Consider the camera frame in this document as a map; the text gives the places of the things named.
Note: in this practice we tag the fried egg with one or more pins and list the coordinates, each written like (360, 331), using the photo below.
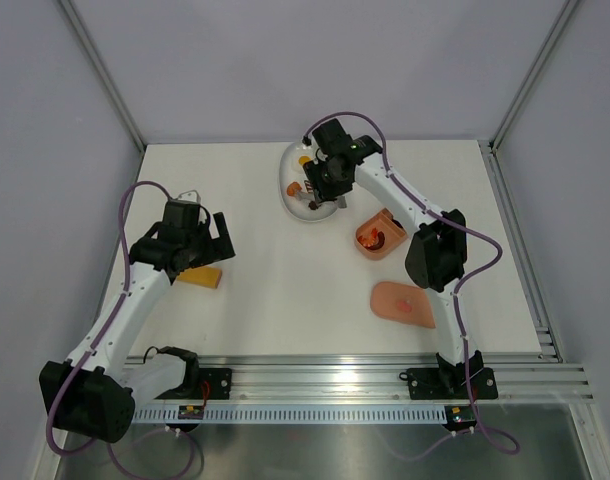
(300, 162)

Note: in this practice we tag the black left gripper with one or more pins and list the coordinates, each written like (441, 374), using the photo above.
(217, 248)

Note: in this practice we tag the aluminium rail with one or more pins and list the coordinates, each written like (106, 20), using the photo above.
(551, 350)
(371, 379)

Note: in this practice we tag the aluminium front rail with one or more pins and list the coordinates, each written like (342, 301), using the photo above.
(371, 379)

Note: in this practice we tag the orange shrimp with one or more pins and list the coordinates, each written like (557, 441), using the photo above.
(368, 240)

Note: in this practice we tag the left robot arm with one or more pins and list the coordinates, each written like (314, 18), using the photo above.
(89, 393)

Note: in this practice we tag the aluminium frame post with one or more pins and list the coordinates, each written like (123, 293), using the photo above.
(82, 36)
(545, 53)

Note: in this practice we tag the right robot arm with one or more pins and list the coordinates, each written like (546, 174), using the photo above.
(438, 249)

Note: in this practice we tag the white slotted cable duct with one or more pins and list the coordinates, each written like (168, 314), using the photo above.
(303, 414)

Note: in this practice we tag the left aluminium frame post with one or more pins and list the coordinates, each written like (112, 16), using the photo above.
(82, 36)

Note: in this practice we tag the right side aluminium rail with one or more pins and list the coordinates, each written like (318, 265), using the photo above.
(551, 350)

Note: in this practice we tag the right aluminium frame post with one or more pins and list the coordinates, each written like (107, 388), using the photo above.
(545, 53)

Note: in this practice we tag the pink lunch box lid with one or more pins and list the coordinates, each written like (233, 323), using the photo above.
(402, 303)

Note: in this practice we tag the brown orange food piece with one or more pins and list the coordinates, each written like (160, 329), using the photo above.
(294, 190)

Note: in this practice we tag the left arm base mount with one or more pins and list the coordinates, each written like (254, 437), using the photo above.
(213, 383)

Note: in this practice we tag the yellow rectangular block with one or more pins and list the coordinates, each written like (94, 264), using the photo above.
(206, 276)

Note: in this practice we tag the white oval plate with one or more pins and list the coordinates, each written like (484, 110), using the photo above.
(286, 175)

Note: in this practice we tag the dark brown sea cucumber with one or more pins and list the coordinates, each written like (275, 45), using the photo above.
(380, 240)

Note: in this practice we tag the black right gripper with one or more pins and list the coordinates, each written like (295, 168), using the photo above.
(313, 169)

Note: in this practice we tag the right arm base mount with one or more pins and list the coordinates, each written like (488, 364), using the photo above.
(432, 384)

